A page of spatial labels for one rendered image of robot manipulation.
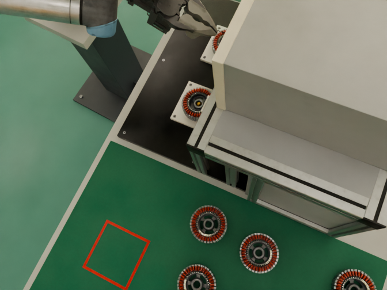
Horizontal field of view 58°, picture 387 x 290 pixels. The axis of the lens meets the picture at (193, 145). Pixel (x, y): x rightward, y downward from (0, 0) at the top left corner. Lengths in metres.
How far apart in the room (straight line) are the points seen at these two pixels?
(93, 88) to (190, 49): 1.05
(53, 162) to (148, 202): 1.12
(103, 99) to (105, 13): 1.27
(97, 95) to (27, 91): 0.47
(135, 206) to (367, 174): 0.69
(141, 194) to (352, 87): 0.75
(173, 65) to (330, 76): 0.75
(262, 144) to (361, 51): 0.27
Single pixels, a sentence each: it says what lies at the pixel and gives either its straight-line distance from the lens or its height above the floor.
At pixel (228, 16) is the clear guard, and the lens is 1.01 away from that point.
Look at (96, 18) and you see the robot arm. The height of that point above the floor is 1.16.
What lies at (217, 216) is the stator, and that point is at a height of 0.79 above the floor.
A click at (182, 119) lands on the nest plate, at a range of 1.17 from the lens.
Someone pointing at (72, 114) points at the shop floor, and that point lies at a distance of 2.24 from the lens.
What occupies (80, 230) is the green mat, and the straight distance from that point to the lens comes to 1.21.
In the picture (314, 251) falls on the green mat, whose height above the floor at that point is 0.75.
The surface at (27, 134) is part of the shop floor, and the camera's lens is 2.32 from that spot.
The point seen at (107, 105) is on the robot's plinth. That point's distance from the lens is 2.16.
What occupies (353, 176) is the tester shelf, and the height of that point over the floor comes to 1.11.
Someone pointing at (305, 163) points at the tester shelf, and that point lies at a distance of 0.79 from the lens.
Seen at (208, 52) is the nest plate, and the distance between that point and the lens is 1.28.
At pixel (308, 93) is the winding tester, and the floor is 1.32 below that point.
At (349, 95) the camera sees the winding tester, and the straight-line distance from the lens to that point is 0.63.
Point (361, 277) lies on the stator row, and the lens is 1.13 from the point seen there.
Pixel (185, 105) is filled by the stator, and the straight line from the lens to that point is 1.16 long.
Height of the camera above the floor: 1.86
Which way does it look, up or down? 71 degrees down
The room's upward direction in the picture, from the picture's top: 19 degrees counter-clockwise
